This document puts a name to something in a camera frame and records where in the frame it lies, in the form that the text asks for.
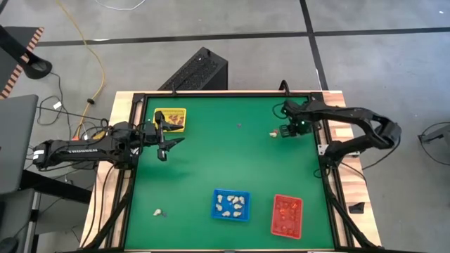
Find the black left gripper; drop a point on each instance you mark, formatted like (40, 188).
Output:
(154, 135)

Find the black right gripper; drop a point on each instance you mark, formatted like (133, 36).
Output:
(297, 128)

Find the yellow plastic basket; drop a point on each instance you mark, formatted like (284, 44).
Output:
(175, 110)

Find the red plastic basket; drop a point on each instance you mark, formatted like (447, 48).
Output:
(287, 221)

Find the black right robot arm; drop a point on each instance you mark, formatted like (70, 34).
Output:
(351, 114)

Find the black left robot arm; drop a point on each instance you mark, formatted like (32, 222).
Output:
(88, 149)

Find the black computer tower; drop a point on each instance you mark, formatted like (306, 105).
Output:
(197, 72)

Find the yellow power plug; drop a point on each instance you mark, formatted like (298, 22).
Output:
(99, 134)

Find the blue plastic basket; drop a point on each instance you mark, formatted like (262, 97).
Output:
(214, 216)

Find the black wedge block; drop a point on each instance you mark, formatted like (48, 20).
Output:
(356, 208)

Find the green table mat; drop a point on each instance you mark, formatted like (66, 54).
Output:
(158, 239)

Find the white tag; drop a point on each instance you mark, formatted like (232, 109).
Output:
(57, 104)

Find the black shelf board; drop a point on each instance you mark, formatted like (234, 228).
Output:
(52, 186)

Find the grey stand leg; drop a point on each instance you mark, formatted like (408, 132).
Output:
(436, 133)

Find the black stand base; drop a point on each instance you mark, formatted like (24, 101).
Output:
(35, 66)

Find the grey desk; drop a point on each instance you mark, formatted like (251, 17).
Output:
(14, 140)

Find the dark mat striped edge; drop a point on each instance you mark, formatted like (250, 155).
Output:
(7, 70)

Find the grey cabinet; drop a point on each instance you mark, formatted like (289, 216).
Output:
(14, 218)

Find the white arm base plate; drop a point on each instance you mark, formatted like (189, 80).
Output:
(321, 149)

